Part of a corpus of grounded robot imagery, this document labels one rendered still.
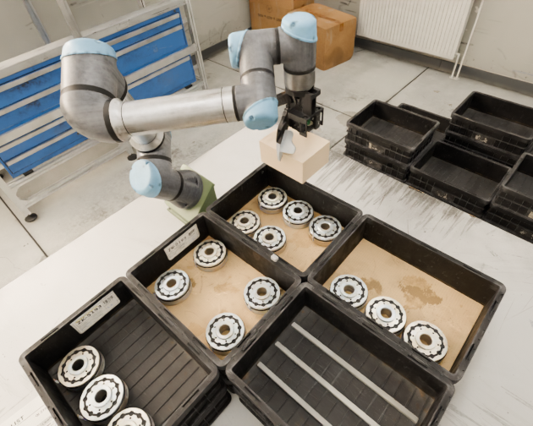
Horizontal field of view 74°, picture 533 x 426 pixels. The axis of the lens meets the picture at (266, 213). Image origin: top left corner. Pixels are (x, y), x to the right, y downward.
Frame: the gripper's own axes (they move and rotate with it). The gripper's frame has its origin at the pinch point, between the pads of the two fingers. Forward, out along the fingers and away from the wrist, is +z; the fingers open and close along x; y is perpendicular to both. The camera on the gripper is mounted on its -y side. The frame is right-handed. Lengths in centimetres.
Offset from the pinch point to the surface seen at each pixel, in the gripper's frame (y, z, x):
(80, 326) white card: -14, 22, -71
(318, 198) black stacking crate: 6.5, 20.3, 4.3
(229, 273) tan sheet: 1.3, 27.3, -32.1
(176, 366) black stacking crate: 11, 27, -60
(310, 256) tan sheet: 15.9, 27.2, -11.7
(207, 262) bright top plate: -5.1, 24.5, -34.7
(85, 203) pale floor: -169, 112, -33
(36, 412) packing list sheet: -14, 40, -93
